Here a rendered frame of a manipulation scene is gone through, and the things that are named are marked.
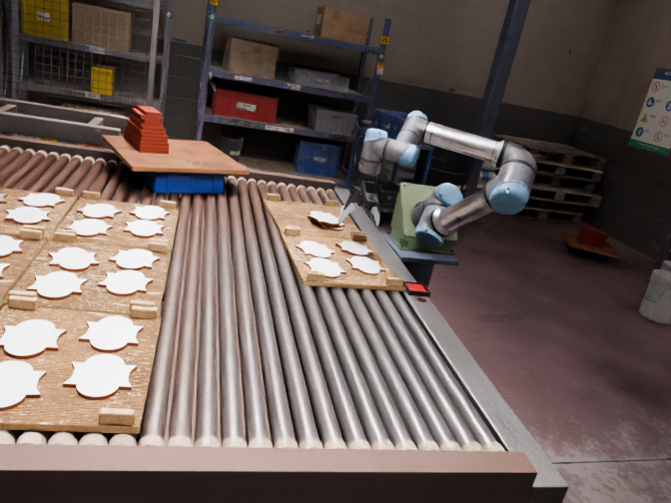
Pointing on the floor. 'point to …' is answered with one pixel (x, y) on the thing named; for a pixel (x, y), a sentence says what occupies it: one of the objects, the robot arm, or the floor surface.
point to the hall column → (514, 21)
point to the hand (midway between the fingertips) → (357, 227)
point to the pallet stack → (564, 194)
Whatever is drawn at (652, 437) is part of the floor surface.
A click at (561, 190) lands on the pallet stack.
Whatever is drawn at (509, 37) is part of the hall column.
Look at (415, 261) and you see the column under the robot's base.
